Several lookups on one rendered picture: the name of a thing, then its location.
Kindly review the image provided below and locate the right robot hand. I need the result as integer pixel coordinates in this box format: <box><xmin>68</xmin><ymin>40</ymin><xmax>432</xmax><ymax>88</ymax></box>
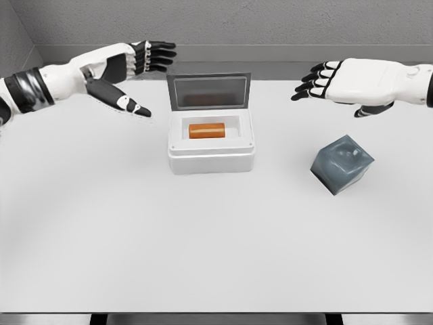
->
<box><xmin>291</xmin><ymin>58</ymin><xmax>403</xmax><ymax>118</ymax></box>

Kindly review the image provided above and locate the orange bread loaf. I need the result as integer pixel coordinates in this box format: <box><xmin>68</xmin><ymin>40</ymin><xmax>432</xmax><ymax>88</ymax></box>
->
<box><xmin>188</xmin><ymin>123</ymin><xmax>227</xmax><ymax>140</ymax></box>

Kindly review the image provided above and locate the grey cube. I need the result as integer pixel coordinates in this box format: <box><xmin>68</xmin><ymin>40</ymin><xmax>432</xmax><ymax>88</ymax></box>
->
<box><xmin>310</xmin><ymin>134</ymin><xmax>375</xmax><ymax>196</ymax></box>

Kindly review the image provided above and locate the white box with hinged lid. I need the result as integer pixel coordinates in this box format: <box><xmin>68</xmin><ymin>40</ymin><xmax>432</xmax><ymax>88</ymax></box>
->
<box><xmin>166</xmin><ymin>71</ymin><xmax>256</xmax><ymax>175</ymax></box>

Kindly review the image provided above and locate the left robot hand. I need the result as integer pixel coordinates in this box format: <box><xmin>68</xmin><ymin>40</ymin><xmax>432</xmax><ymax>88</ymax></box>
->
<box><xmin>68</xmin><ymin>40</ymin><xmax>177</xmax><ymax>118</ymax></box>

